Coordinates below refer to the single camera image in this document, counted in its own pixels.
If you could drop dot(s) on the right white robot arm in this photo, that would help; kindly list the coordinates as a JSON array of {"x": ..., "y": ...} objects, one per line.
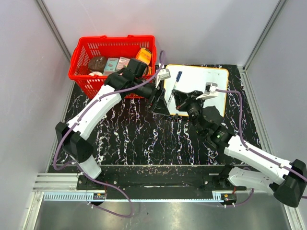
[{"x": 285, "y": 180}]

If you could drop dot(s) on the blue capped whiteboard marker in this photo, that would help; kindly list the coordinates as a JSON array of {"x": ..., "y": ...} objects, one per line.
[{"x": 174, "y": 87}]

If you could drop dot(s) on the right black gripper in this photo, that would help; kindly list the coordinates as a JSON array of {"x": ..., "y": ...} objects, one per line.
[{"x": 180, "y": 97}]

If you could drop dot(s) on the teal small box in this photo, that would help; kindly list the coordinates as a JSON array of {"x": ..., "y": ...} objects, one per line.
[{"x": 111, "y": 65}]

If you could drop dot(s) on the orange juice carton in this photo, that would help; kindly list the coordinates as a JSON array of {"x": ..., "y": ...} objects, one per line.
[{"x": 144, "y": 55}]

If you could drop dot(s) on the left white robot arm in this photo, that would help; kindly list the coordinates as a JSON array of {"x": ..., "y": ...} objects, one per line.
[{"x": 73, "y": 135}]

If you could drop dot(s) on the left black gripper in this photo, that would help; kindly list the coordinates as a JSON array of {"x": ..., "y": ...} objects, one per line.
[{"x": 157, "y": 100}]

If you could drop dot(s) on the red plastic shopping basket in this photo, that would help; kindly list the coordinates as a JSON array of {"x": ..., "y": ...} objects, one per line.
[{"x": 93, "y": 48}]

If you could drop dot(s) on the pink white small box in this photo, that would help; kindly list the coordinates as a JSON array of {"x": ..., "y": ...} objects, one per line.
[{"x": 122, "y": 63}]

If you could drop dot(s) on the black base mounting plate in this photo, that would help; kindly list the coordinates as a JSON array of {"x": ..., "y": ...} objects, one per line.
[{"x": 161, "y": 183}]

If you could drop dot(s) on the white round cup lid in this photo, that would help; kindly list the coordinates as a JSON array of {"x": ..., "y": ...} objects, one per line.
[{"x": 96, "y": 73}]

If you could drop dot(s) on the brown round bread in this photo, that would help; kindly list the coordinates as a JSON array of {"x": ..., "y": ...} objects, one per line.
[{"x": 97, "y": 63}]

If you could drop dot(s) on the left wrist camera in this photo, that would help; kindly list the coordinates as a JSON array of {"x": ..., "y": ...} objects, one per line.
[{"x": 163, "y": 74}]

